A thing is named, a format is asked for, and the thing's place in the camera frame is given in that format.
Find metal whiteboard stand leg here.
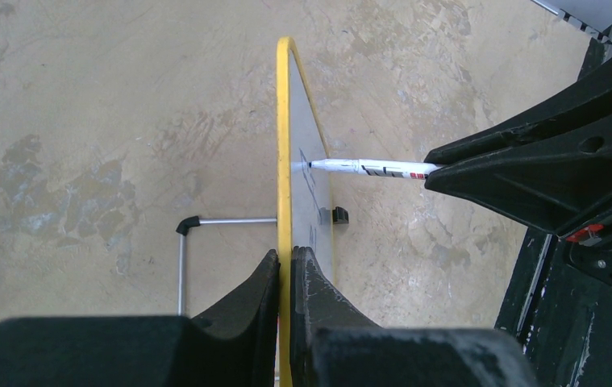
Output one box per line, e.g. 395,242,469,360
176,215,277,316

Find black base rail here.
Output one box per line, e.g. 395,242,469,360
493,37,612,387

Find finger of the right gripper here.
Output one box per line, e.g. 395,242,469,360
424,58,612,164
425,114,612,236

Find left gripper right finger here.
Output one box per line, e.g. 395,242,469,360
290,247,537,386

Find white marker pen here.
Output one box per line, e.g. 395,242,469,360
308,159,443,180

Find right aluminium side rail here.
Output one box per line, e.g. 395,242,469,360
532,0,612,60

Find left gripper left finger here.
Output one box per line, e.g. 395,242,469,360
0,251,280,386

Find yellow framed whiteboard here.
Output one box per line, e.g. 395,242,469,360
276,36,335,386

